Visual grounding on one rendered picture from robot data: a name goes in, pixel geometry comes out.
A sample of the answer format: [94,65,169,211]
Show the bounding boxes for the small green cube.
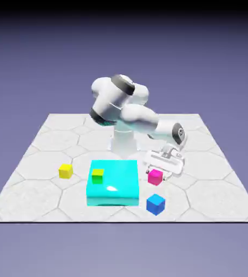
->
[92,168,105,185]

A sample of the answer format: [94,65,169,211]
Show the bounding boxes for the large cyan box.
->
[86,160,140,207]

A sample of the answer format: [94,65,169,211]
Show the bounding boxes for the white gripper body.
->
[142,149,185,175]

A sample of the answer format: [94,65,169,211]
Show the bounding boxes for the small blue cube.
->
[146,193,166,216]

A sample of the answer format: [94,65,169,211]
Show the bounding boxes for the small yellow cube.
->
[58,163,74,180]

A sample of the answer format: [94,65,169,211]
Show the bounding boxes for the small magenta cube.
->
[147,169,164,187]

